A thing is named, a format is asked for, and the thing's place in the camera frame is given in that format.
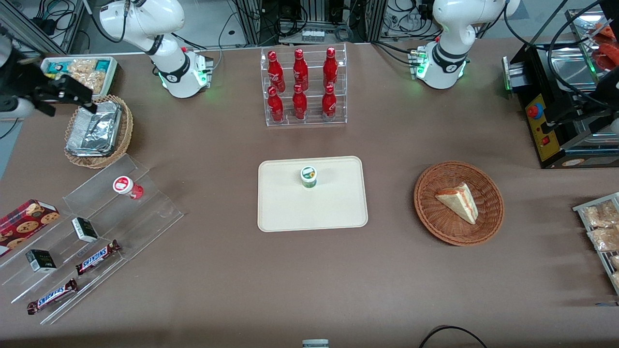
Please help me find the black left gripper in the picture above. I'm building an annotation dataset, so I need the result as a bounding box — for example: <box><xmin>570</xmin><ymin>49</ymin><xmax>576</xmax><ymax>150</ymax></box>
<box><xmin>541</xmin><ymin>72</ymin><xmax>619</xmax><ymax>136</ymax></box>

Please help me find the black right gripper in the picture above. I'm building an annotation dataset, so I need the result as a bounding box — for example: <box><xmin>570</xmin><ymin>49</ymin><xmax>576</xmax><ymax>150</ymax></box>
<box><xmin>0</xmin><ymin>58</ymin><xmax>95</xmax><ymax>117</ymax></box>

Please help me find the green gum bottle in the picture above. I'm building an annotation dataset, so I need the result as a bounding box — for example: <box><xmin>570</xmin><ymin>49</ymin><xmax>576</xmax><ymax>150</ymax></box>
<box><xmin>300</xmin><ymin>165</ymin><xmax>318</xmax><ymax>189</ymax></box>

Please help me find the red gum bottle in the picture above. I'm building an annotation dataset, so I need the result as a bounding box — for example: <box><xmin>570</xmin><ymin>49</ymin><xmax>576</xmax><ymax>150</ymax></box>
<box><xmin>113</xmin><ymin>176</ymin><xmax>144</xmax><ymax>200</ymax></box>

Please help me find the beige plastic tray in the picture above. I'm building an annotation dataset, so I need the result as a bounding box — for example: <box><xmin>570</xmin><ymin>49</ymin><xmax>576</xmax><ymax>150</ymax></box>
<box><xmin>257</xmin><ymin>156</ymin><xmax>369</xmax><ymax>233</ymax></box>

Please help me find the black sealing machine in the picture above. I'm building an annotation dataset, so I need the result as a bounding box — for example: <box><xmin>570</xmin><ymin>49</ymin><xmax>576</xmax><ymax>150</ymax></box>
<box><xmin>502</xmin><ymin>7</ymin><xmax>619</xmax><ymax>170</ymax></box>

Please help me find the large clear cracker bag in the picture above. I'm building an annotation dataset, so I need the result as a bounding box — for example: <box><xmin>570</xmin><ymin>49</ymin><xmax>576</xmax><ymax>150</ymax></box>
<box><xmin>68</xmin><ymin>72</ymin><xmax>106</xmax><ymax>95</ymax></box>

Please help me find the small clear cracker bag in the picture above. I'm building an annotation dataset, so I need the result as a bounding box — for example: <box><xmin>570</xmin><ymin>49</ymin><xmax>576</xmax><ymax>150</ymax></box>
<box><xmin>68</xmin><ymin>58</ymin><xmax>97</xmax><ymax>74</ymax></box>

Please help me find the silver foil container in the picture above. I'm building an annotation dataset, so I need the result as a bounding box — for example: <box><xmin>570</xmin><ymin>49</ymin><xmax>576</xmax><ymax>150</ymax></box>
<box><xmin>65</xmin><ymin>101</ymin><xmax>122</xmax><ymax>158</ymax></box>

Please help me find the white rectangular snack bin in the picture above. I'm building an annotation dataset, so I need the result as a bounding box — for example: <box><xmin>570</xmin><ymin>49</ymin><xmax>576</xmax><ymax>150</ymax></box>
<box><xmin>40</xmin><ymin>56</ymin><xmax>119</xmax><ymax>100</ymax></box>

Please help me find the light oval wicker basket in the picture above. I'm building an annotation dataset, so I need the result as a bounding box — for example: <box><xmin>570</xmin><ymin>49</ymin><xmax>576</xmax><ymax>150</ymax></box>
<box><xmin>64</xmin><ymin>94</ymin><xmax>134</xmax><ymax>169</ymax></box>

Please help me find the red food packet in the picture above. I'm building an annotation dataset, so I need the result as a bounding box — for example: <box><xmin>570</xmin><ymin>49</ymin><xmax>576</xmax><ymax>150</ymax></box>
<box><xmin>591</xmin><ymin>22</ymin><xmax>619</xmax><ymax>73</ymax></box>

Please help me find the triangular wrapped sandwich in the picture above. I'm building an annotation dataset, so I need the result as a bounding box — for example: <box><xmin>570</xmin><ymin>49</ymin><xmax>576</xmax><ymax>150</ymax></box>
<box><xmin>434</xmin><ymin>182</ymin><xmax>479</xmax><ymax>225</ymax></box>

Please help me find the red cookie box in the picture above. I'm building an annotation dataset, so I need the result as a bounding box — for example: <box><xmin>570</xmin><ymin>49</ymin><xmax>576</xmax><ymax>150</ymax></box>
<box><xmin>0</xmin><ymin>199</ymin><xmax>60</xmax><ymax>258</ymax></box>

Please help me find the small black box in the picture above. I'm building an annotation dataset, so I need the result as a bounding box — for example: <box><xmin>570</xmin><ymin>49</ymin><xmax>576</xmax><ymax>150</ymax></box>
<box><xmin>25</xmin><ymin>249</ymin><xmax>57</xmax><ymax>274</ymax></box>
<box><xmin>72</xmin><ymin>217</ymin><xmax>99</xmax><ymax>243</ymax></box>

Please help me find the clear acrylic stepped display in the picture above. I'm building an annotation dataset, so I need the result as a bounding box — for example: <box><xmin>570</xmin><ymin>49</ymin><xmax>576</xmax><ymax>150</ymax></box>
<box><xmin>0</xmin><ymin>154</ymin><xmax>184</xmax><ymax>325</ymax></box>

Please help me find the brown round wicker basket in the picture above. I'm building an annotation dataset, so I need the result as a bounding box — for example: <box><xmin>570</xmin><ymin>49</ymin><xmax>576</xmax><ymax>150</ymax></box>
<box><xmin>413</xmin><ymin>160</ymin><xmax>505</xmax><ymax>247</ymax></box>

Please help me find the brown snickers bar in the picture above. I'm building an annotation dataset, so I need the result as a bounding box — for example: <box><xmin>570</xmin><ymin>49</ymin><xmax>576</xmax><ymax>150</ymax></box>
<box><xmin>75</xmin><ymin>240</ymin><xmax>121</xmax><ymax>276</ymax></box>
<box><xmin>27</xmin><ymin>278</ymin><xmax>78</xmax><ymax>315</ymax></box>

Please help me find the red cola bottle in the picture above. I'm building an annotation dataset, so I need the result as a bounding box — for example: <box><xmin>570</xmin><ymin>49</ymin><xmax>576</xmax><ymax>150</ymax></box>
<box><xmin>292</xmin><ymin>84</ymin><xmax>308</xmax><ymax>120</ymax></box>
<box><xmin>267</xmin><ymin>50</ymin><xmax>286</xmax><ymax>92</ymax></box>
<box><xmin>323</xmin><ymin>47</ymin><xmax>339</xmax><ymax>88</ymax></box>
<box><xmin>322</xmin><ymin>85</ymin><xmax>337</xmax><ymax>121</ymax></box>
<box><xmin>267</xmin><ymin>86</ymin><xmax>284</xmax><ymax>122</ymax></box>
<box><xmin>293</xmin><ymin>48</ymin><xmax>309</xmax><ymax>91</ymax></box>

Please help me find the clear acrylic bottle rack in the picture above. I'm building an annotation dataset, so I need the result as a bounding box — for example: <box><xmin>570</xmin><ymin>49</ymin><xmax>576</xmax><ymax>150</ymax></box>
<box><xmin>260</xmin><ymin>43</ymin><xmax>348</xmax><ymax>127</ymax></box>

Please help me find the thick black hanging cable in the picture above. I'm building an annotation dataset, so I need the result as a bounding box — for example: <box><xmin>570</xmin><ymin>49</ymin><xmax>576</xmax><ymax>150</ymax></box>
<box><xmin>546</xmin><ymin>0</ymin><xmax>619</xmax><ymax>104</ymax></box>

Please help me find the grey wire tray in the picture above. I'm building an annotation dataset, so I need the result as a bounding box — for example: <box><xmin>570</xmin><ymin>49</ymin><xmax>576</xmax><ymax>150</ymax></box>
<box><xmin>572</xmin><ymin>192</ymin><xmax>619</xmax><ymax>296</ymax></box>

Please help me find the black looped cable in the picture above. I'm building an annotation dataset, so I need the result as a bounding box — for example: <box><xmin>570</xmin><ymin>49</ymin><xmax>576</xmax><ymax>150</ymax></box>
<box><xmin>418</xmin><ymin>326</ymin><xmax>489</xmax><ymax>348</ymax></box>

